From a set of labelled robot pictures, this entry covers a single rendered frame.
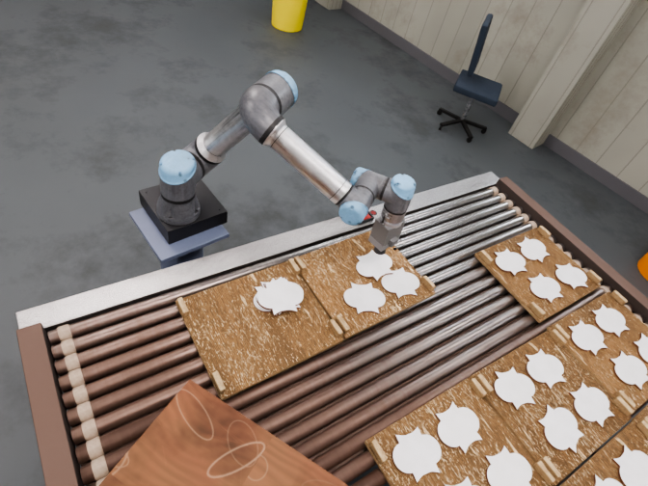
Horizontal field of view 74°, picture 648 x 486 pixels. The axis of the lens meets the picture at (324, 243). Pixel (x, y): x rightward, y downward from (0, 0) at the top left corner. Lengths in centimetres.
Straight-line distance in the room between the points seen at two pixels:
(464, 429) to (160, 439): 81
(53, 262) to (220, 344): 166
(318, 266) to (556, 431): 89
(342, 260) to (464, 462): 74
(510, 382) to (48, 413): 130
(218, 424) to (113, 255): 182
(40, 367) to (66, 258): 153
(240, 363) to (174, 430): 28
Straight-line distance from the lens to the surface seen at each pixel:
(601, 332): 192
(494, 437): 144
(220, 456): 111
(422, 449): 132
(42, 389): 133
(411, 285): 159
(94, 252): 283
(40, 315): 149
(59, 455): 126
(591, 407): 168
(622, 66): 474
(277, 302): 138
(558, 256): 209
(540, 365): 165
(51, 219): 307
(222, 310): 139
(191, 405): 115
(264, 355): 132
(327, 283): 150
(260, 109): 122
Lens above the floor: 211
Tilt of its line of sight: 47 degrees down
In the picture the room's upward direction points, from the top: 17 degrees clockwise
